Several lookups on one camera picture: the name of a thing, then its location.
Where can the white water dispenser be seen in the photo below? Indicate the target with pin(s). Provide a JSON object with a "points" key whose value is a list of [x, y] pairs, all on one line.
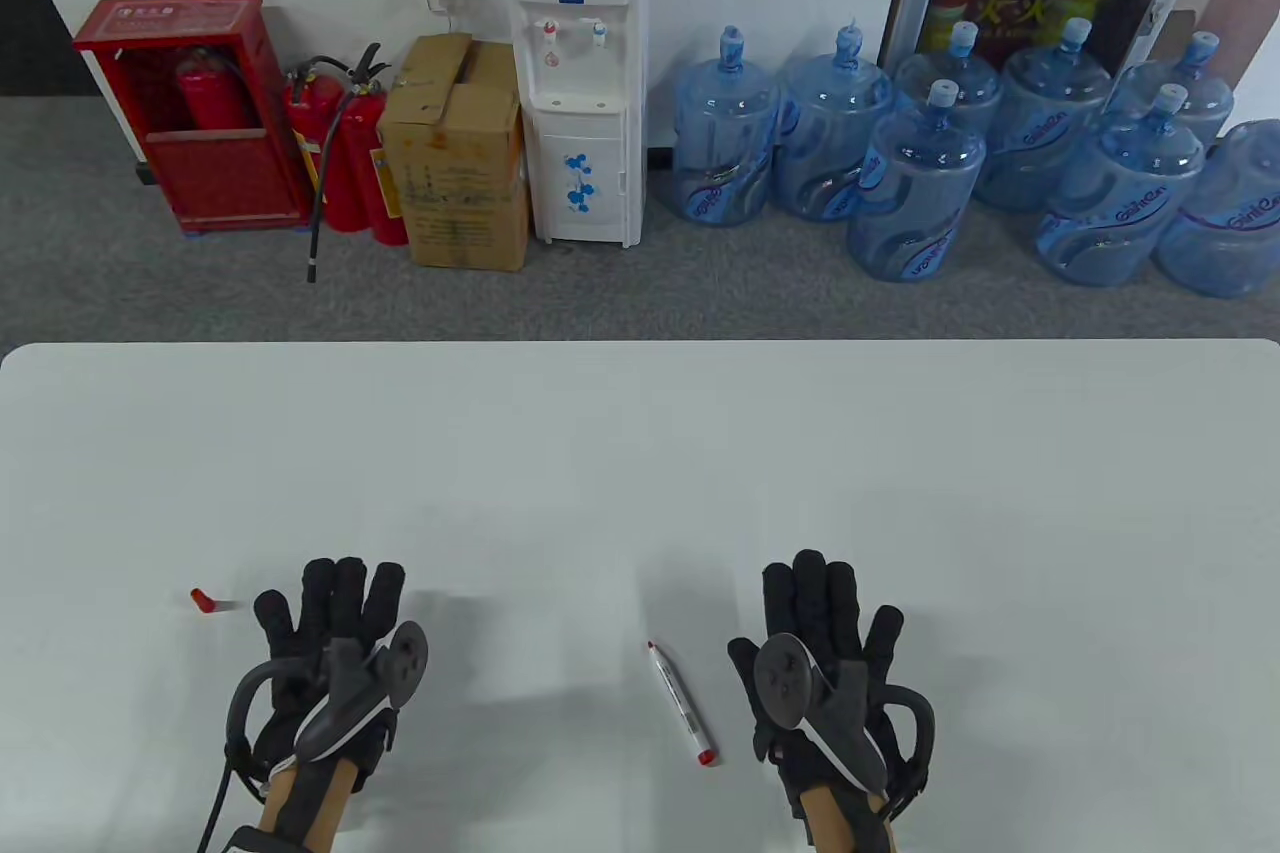
{"points": [[580, 93]]}

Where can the person's right forearm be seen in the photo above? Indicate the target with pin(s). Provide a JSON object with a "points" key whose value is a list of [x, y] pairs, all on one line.
{"points": [[840, 823]]}

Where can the person's left hand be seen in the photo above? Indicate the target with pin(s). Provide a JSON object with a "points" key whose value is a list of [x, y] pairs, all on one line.
{"points": [[335, 603]]}

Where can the grey left hand controller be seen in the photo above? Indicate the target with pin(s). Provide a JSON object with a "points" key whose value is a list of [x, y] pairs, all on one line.
{"points": [[350, 703]]}

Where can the brown cardboard box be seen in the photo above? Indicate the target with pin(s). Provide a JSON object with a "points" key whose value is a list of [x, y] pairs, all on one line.
{"points": [[460, 173]]}

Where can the white marker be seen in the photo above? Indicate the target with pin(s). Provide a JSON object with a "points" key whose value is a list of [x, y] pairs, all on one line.
{"points": [[680, 701]]}

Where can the red fire extinguisher cabinet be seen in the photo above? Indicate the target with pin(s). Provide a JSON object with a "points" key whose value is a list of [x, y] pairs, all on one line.
{"points": [[225, 173]]}

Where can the group of blue water jugs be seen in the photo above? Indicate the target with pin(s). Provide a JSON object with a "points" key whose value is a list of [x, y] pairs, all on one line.
{"points": [[920, 183]]}

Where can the person's left forearm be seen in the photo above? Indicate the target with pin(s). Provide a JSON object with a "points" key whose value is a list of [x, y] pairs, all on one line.
{"points": [[325, 808]]}

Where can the red marker cap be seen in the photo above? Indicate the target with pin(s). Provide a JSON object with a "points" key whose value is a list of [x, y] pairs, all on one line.
{"points": [[203, 599]]}

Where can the person's right hand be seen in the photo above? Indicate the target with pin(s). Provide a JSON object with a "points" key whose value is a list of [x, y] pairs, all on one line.
{"points": [[815, 598]]}

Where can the red fire extinguisher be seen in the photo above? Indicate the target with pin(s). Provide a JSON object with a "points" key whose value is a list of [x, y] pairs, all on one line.
{"points": [[380, 183], [315, 153], [210, 93]]}

